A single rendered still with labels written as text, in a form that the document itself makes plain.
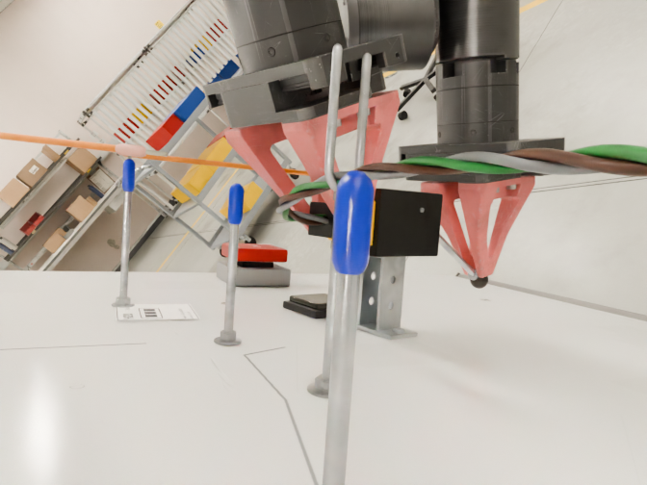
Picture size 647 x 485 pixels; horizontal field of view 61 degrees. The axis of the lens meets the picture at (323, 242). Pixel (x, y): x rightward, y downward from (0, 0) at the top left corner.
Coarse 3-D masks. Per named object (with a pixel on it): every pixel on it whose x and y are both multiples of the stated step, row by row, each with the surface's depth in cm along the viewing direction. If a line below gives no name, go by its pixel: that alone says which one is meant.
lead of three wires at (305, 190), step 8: (304, 184) 24; (312, 184) 23; (320, 184) 23; (296, 192) 24; (304, 192) 24; (312, 192) 23; (320, 192) 23; (280, 200) 26; (288, 200) 25; (296, 200) 25; (280, 208) 26; (288, 208) 27; (288, 216) 28; (296, 216) 29; (304, 216) 30; (312, 216) 30; (320, 216) 31; (312, 224) 31; (320, 224) 31
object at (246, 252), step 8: (224, 248) 51; (240, 248) 48; (248, 248) 49; (256, 248) 49; (264, 248) 49; (272, 248) 50; (280, 248) 50; (240, 256) 48; (248, 256) 49; (256, 256) 49; (264, 256) 49; (272, 256) 50; (280, 256) 50; (240, 264) 50; (248, 264) 50; (256, 264) 50; (264, 264) 50; (272, 264) 51
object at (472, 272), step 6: (420, 210) 33; (444, 240) 38; (444, 246) 38; (450, 246) 39; (450, 252) 39; (456, 252) 39; (456, 258) 39; (462, 258) 40; (462, 264) 40; (468, 264) 40; (468, 270) 40; (474, 270) 41; (468, 276) 41; (474, 276) 41
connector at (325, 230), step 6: (312, 204) 32; (318, 204) 32; (324, 204) 32; (312, 210) 32; (318, 210) 32; (324, 210) 32; (324, 216) 31; (330, 216) 31; (330, 222) 31; (312, 228) 32; (318, 228) 32; (324, 228) 32; (330, 228) 31; (312, 234) 32; (318, 234) 32; (324, 234) 32; (330, 234) 31
